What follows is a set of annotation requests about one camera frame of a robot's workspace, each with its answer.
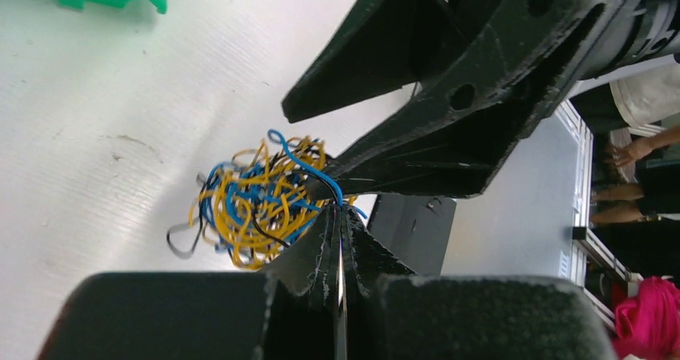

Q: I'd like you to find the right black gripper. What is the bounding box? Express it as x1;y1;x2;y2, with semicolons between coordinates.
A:
415;0;679;135

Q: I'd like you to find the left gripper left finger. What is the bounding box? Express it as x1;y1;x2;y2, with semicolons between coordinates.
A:
38;208;339;359

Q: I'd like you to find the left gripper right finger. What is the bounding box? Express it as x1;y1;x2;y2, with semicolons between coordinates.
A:
339;205;616;359

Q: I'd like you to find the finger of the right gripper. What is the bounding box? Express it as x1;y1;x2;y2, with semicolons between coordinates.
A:
323;76;537;198
281;0;470;123

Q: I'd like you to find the yellow blue cable bundle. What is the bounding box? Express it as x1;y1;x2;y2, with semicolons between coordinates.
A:
166;136;369;272

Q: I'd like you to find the person in background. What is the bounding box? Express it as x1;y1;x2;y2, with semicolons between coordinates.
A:
571;63;680;285

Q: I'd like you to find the pink cloth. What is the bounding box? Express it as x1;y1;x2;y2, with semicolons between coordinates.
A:
612;277;679;359

